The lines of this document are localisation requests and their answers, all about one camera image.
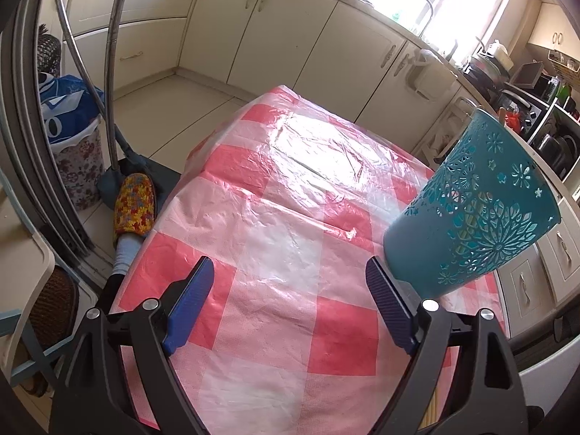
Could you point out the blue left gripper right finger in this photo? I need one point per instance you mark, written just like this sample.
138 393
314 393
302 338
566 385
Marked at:
393 308

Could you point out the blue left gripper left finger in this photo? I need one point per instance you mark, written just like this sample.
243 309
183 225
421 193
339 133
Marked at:
183 301

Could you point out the cream lower kitchen cabinets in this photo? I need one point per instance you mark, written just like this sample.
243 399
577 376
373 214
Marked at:
340 54

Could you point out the blue mop with metal handle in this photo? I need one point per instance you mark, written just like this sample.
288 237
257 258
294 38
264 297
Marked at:
110 182

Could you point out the red white checkered tablecloth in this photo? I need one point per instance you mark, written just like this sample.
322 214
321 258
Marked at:
289 202

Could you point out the blue white plastic bag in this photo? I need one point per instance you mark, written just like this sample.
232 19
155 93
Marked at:
67 107

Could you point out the colourful floral slipper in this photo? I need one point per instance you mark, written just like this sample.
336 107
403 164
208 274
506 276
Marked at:
135 207

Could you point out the floral patterned waste bin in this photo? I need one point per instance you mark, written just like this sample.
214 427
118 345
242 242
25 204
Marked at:
79 161

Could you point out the teal perforated utensil holder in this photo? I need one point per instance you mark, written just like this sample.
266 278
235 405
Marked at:
487 202

